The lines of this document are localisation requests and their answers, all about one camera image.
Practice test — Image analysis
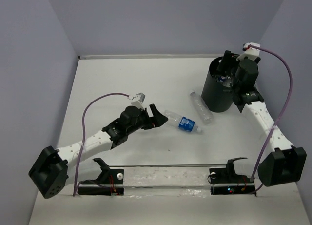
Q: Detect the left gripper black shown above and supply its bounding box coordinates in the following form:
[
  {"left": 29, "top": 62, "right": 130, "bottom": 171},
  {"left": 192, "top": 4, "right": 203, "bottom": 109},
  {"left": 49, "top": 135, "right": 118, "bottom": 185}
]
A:
[{"left": 126, "top": 104, "right": 167, "bottom": 135}]

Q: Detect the blue label water bottle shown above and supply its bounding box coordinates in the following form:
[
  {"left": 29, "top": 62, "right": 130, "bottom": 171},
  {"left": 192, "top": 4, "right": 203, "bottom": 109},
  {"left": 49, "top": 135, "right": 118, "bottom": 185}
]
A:
[{"left": 164, "top": 110, "right": 202, "bottom": 134}]

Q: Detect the clear unlabeled plastic bottle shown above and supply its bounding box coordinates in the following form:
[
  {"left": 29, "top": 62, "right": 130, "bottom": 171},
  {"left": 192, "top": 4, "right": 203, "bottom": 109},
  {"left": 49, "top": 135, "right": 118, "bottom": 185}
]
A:
[{"left": 190, "top": 90, "right": 213, "bottom": 125}]

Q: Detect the black cap cola bottle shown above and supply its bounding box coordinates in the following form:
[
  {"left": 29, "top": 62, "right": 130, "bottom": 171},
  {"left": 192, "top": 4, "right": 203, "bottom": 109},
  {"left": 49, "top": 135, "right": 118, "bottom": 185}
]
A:
[{"left": 216, "top": 75, "right": 232, "bottom": 87}]

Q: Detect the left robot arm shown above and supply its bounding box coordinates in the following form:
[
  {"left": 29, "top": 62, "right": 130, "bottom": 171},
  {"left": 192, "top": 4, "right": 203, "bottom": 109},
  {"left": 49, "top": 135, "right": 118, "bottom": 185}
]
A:
[{"left": 28, "top": 104, "right": 168, "bottom": 199}]

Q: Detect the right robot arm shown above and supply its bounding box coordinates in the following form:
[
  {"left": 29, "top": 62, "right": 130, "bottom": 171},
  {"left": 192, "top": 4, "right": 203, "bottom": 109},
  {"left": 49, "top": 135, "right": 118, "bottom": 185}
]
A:
[{"left": 216, "top": 45, "right": 307, "bottom": 187}]

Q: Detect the black round bin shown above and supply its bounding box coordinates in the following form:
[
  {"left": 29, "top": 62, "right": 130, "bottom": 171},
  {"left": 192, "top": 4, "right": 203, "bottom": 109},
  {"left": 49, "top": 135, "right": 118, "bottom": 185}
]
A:
[{"left": 201, "top": 57, "right": 233, "bottom": 113}]

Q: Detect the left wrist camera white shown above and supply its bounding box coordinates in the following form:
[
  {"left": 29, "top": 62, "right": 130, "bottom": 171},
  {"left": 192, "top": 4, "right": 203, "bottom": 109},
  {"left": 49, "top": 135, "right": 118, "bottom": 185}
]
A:
[{"left": 128, "top": 93, "right": 146, "bottom": 109}]

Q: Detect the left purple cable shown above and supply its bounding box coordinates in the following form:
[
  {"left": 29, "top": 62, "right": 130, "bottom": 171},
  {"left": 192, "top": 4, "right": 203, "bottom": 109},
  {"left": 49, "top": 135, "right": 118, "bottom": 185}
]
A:
[{"left": 73, "top": 93, "right": 132, "bottom": 196}]

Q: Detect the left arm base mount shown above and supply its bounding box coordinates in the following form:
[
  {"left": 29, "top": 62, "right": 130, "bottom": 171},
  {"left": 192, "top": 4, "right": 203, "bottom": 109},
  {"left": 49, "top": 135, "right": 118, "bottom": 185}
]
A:
[{"left": 77, "top": 168, "right": 124, "bottom": 196}]

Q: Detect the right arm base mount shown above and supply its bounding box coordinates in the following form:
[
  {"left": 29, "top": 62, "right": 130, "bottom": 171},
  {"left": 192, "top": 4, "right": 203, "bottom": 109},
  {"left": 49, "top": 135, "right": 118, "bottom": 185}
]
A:
[{"left": 207, "top": 168, "right": 255, "bottom": 195}]

